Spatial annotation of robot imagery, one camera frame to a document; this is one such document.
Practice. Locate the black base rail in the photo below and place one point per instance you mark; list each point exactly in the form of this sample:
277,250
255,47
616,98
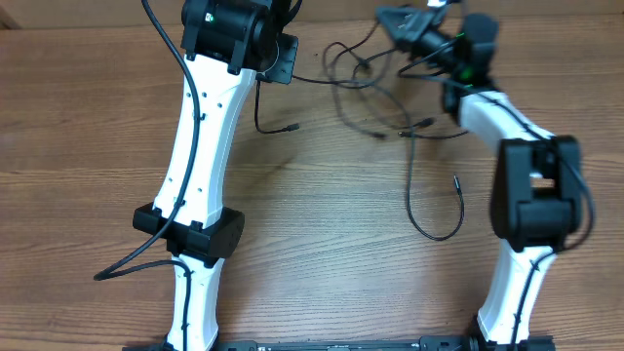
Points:
336,345

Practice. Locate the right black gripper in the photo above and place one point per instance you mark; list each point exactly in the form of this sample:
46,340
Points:
413,21

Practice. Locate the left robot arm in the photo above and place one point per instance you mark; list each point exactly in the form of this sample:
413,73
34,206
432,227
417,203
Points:
227,49

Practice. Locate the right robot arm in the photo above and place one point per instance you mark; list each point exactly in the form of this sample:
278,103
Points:
538,194

